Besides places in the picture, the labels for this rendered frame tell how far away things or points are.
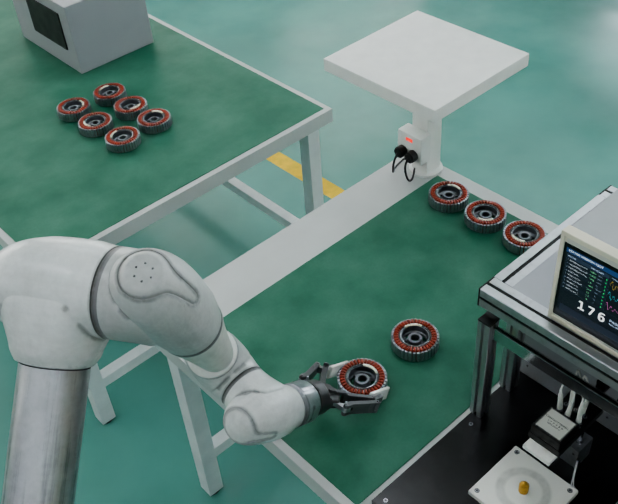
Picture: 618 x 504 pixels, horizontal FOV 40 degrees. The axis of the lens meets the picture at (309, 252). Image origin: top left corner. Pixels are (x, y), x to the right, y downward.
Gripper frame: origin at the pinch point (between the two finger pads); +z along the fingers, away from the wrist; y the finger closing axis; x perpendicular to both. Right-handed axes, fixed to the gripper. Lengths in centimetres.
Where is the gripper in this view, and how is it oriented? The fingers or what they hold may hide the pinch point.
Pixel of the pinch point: (361, 380)
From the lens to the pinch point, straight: 192.5
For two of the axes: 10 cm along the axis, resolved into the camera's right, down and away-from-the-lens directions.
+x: 2.8, -9.1, -3.1
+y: 7.4, 4.1, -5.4
